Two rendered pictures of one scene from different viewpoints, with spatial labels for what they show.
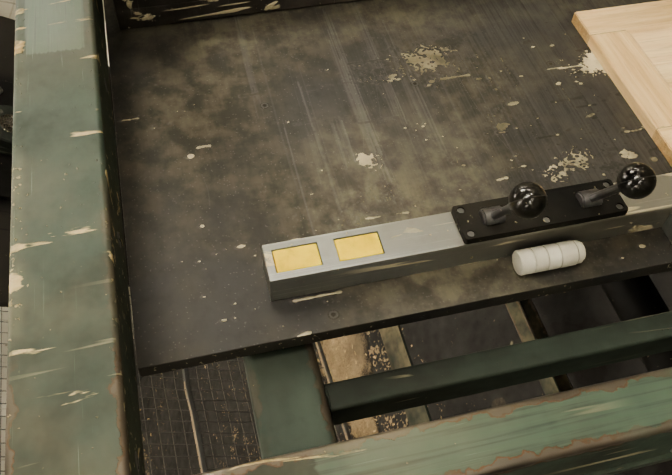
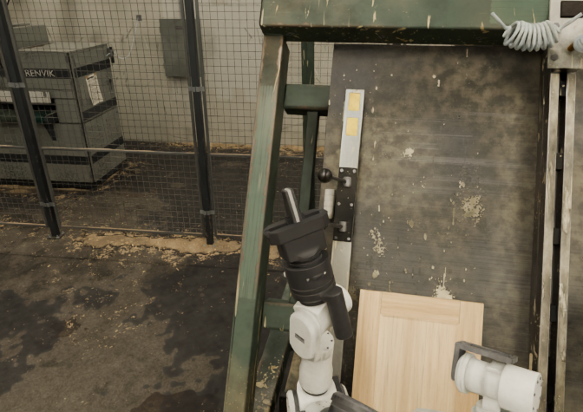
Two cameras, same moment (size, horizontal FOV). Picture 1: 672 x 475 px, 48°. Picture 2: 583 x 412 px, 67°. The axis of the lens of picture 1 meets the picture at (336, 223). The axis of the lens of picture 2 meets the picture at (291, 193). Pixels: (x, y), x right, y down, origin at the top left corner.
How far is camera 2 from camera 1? 0.88 m
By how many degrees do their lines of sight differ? 49
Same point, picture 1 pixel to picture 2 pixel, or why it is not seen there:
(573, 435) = (254, 167)
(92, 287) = (347, 19)
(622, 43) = (448, 314)
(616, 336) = not seen: hidden behind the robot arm
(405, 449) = (267, 114)
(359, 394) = (310, 122)
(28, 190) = not seen: outside the picture
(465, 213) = (351, 172)
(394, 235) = (352, 141)
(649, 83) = (413, 309)
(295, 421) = (304, 95)
